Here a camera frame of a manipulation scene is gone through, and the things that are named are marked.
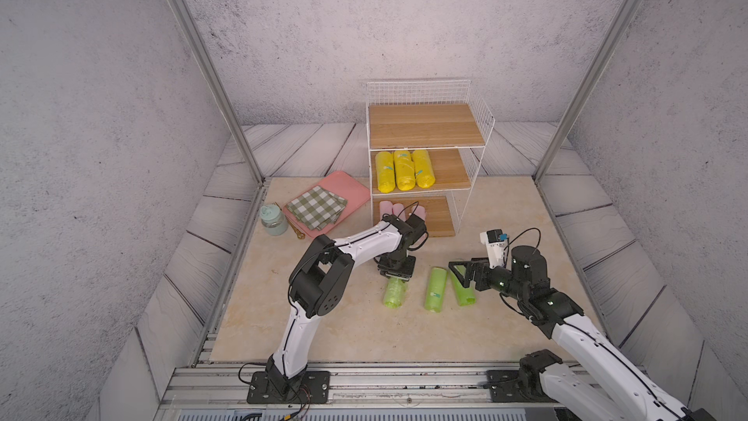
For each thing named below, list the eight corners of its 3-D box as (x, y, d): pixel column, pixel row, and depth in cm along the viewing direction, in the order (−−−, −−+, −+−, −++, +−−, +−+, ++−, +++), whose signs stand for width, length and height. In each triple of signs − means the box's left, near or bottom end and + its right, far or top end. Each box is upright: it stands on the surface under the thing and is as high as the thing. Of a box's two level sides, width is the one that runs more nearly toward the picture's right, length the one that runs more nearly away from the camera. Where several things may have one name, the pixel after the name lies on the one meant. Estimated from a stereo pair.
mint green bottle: (265, 236, 105) (256, 219, 98) (270, 221, 109) (261, 204, 102) (285, 236, 105) (277, 219, 98) (289, 220, 109) (282, 204, 102)
